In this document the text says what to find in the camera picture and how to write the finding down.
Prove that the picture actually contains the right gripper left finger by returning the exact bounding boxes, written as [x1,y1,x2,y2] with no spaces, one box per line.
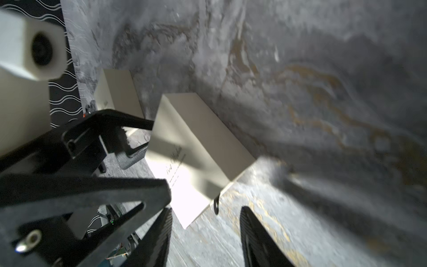
[121,208,173,267]

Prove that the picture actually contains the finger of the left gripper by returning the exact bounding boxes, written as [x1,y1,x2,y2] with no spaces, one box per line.
[1,109,154,174]
[1,174,171,267]

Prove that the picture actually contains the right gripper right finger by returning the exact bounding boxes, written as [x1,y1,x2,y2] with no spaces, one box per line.
[240,206,294,267]

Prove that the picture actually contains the cream drawer jewelry box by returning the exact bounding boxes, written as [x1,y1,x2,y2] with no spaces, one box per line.
[93,69,145,119]

